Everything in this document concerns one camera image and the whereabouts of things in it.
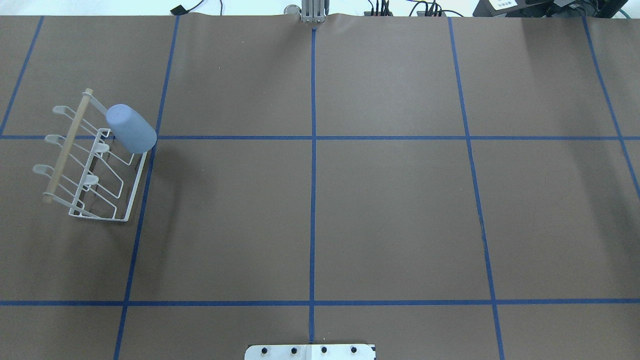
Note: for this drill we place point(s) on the small black adapter box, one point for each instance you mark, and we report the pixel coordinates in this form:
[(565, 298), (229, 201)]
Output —
[(179, 11)]

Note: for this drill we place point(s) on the black labelled box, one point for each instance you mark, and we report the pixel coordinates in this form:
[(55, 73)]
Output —
[(511, 8)]

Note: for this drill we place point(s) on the white wire cup holder rack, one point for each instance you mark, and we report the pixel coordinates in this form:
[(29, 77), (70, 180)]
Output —
[(93, 175)]

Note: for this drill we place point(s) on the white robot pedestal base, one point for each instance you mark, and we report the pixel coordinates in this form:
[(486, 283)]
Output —
[(340, 351)]

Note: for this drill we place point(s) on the aluminium camera post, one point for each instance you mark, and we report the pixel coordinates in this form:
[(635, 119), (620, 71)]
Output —
[(314, 11)]

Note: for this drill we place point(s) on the light blue plastic cup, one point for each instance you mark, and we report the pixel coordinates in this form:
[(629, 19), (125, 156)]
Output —
[(131, 129)]

